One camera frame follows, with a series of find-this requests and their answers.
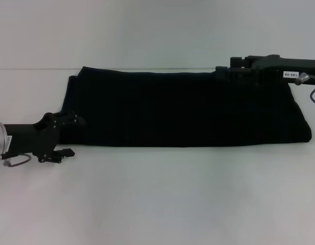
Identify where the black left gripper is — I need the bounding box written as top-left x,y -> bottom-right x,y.
3,111 -> 87,164

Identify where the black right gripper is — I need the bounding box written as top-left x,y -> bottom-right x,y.
215,54 -> 315,87

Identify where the black t-shirt with FREE print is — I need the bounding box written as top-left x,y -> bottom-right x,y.
59,66 -> 313,148

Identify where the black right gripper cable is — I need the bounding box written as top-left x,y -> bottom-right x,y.
309,76 -> 315,107

